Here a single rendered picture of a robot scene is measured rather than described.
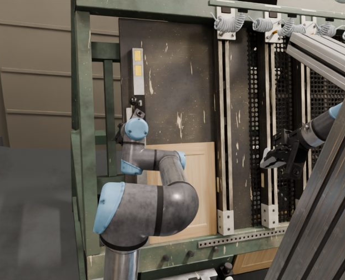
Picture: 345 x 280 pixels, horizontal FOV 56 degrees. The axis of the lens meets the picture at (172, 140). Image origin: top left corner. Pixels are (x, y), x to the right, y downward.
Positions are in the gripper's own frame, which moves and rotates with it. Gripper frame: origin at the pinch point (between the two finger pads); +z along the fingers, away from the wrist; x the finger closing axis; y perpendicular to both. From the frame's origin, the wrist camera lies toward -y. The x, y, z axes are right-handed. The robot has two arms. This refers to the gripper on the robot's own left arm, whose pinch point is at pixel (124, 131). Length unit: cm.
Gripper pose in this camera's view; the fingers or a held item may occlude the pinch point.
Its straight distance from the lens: 144.1
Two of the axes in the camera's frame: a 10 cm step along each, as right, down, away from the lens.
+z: -3.0, 0.6, 9.5
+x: 8.3, 5.1, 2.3
